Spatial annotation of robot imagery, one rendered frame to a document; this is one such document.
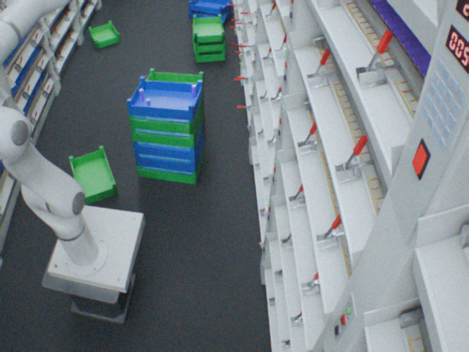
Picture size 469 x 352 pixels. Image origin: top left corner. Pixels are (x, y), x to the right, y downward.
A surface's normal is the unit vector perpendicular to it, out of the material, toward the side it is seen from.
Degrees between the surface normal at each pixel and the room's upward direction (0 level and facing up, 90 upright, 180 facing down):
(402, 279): 90
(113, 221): 4
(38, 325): 0
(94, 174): 0
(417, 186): 90
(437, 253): 18
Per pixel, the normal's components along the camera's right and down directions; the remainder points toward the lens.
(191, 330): 0.03, -0.69
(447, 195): 0.05, 0.73
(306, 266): -0.28, -0.65
